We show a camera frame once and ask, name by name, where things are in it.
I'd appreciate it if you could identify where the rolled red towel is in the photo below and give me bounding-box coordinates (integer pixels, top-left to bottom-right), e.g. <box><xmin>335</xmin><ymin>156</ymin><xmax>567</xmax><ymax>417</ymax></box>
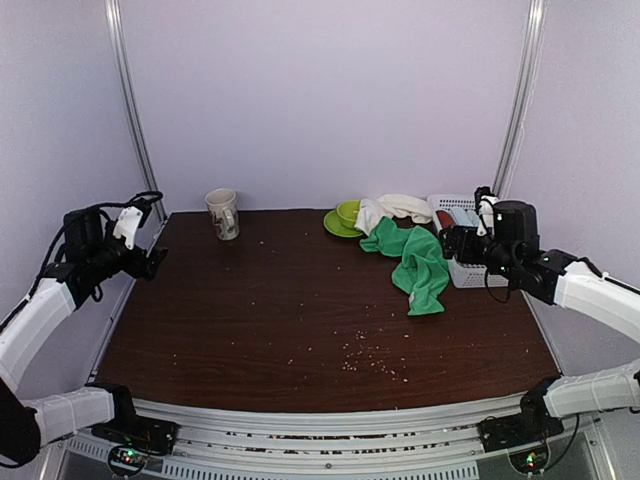
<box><xmin>436</xmin><ymin>210</ymin><xmax>456</xmax><ymax>230</ymax></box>

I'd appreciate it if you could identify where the white cream towel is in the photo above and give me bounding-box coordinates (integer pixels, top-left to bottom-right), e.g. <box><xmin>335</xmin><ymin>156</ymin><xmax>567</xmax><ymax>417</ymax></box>
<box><xmin>355</xmin><ymin>194</ymin><xmax>433</xmax><ymax>236</ymax></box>

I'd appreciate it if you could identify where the green microfiber towel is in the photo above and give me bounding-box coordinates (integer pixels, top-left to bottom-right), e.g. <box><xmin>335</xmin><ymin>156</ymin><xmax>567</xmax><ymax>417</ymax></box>
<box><xmin>359</xmin><ymin>217</ymin><xmax>450</xmax><ymax>316</ymax></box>

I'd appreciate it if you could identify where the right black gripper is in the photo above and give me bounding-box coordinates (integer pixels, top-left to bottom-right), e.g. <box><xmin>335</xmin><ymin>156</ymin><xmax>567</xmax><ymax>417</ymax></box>
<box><xmin>439</xmin><ymin>224</ymin><xmax>518</xmax><ymax>282</ymax></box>

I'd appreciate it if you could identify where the right aluminium frame post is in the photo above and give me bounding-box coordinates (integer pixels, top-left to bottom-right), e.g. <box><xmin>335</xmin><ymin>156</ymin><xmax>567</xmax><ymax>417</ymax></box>
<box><xmin>493</xmin><ymin>0</ymin><xmax>547</xmax><ymax>198</ymax></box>

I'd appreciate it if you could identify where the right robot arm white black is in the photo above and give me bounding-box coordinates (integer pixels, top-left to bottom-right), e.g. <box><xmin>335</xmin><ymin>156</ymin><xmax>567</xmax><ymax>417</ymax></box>
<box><xmin>438</xmin><ymin>190</ymin><xmax>639</xmax><ymax>442</ymax></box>

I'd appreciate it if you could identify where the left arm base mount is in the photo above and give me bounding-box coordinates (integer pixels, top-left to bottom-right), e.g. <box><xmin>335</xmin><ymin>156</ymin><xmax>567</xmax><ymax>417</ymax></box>
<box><xmin>91</xmin><ymin>417</ymin><xmax>179</xmax><ymax>456</ymax></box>

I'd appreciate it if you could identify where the rolled light blue towel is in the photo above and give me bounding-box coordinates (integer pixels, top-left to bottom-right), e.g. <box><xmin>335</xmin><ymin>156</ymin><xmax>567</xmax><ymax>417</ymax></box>
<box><xmin>450</xmin><ymin>206</ymin><xmax>478</xmax><ymax>227</ymax></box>

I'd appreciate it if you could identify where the green cup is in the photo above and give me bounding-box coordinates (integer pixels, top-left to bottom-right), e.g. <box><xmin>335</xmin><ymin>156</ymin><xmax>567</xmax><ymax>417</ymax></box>
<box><xmin>336</xmin><ymin>200</ymin><xmax>360</xmax><ymax>229</ymax></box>

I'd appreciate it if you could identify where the patterned ceramic mug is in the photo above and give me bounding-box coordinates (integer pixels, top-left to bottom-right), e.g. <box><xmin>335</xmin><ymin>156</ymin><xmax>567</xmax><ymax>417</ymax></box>
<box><xmin>205</xmin><ymin>188</ymin><xmax>240</xmax><ymax>241</ymax></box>

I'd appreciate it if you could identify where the aluminium frame post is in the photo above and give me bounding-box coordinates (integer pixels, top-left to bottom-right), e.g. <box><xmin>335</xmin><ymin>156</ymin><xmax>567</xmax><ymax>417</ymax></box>
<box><xmin>493</xmin><ymin>0</ymin><xmax>547</xmax><ymax>198</ymax></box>
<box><xmin>104</xmin><ymin>0</ymin><xmax>159</xmax><ymax>191</ymax></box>

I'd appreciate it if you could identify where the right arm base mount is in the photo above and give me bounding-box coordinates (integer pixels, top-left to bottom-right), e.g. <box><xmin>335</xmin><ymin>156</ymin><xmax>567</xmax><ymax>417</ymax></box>
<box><xmin>477</xmin><ymin>414</ymin><xmax>564</xmax><ymax>453</ymax></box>

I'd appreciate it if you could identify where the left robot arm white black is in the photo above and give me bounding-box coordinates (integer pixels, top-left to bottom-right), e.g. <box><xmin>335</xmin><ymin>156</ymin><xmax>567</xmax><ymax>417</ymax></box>
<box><xmin>1</xmin><ymin>200</ymin><xmax>167</xmax><ymax>469</ymax></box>

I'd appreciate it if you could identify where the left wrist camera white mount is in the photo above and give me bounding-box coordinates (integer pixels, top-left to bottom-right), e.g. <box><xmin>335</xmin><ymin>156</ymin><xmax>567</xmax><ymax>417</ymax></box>
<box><xmin>112</xmin><ymin>197</ymin><xmax>152</xmax><ymax>250</ymax></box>

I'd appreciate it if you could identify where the aluminium front rail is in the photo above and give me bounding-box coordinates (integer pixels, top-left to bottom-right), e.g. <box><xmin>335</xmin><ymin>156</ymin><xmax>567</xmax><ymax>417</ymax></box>
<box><xmin>49</xmin><ymin>397</ymin><xmax>601</xmax><ymax>480</ymax></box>

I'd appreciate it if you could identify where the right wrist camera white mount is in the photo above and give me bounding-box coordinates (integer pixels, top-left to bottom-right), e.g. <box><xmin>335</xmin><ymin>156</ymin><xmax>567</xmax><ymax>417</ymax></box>
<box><xmin>474</xmin><ymin>186</ymin><xmax>499</xmax><ymax>237</ymax></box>

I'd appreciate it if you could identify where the white plastic basket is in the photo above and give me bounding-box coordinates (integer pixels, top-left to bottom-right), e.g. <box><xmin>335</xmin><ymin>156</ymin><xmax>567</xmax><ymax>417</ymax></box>
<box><xmin>427</xmin><ymin>194</ymin><xmax>508</xmax><ymax>289</ymax></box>

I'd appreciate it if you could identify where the green saucer plate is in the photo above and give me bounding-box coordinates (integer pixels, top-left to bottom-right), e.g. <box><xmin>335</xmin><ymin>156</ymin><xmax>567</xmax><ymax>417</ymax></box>
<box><xmin>323</xmin><ymin>210</ymin><xmax>363</xmax><ymax>238</ymax></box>

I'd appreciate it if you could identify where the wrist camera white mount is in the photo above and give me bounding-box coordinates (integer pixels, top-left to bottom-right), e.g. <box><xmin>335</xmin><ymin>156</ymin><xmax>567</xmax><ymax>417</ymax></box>
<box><xmin>112</xmin><ymin>197</ymin><xmax>152</xmax><ymax>250</ymax></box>
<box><xmin>474</xmin><ymin>186</ymin><xmax>499</xmax><ymax>237</ymax></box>

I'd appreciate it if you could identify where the left aluminium frame post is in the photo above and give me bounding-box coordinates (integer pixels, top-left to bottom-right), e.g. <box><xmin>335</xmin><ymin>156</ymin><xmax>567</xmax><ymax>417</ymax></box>
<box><xmin>104</xmin><ymin>0</ymin><xmax>159</xmax><ymax>191</ymax></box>

